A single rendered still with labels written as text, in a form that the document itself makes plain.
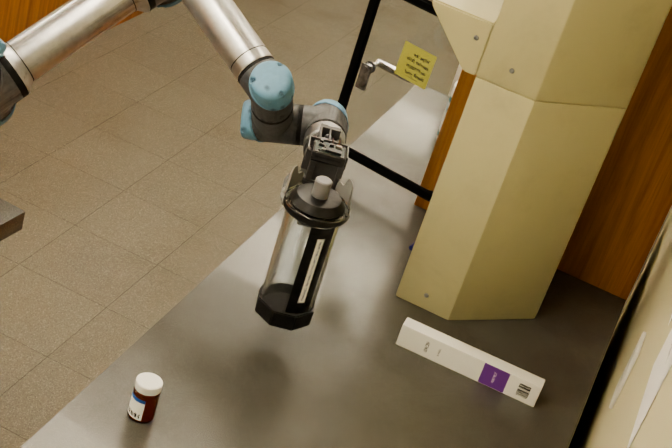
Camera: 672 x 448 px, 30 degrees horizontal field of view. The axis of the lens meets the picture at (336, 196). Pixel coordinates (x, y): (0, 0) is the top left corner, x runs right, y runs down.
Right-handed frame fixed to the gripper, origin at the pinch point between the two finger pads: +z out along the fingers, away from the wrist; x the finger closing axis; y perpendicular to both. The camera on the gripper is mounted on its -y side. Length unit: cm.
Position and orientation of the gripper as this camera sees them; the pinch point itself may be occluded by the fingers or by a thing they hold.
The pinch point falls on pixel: (313, 213)
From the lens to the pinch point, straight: 203.9
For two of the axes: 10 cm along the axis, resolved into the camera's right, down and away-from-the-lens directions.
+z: -0.5, 4.6, -8.9
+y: 2.6, -8.5, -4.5
